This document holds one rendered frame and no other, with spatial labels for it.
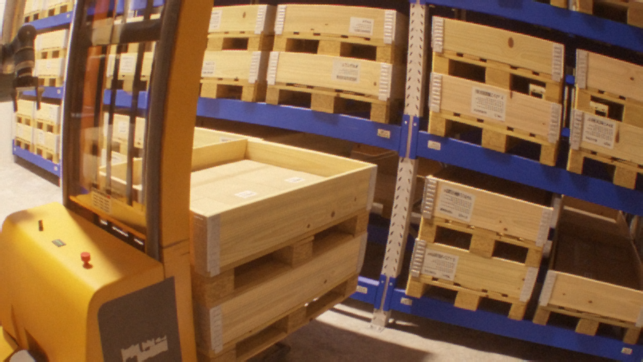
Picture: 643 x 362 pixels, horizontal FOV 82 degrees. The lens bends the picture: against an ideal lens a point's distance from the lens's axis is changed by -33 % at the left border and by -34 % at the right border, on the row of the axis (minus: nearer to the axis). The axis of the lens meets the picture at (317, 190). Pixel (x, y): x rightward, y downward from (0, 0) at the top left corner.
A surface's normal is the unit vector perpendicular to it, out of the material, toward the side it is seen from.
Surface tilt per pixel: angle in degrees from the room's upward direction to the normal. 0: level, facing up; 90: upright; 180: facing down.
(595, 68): 90
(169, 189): 90
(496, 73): 90
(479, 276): 90
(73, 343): 74
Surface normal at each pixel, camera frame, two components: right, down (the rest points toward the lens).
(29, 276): -0.46, -0.11
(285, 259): -0.51, 0.17
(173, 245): 0.86, 0.22
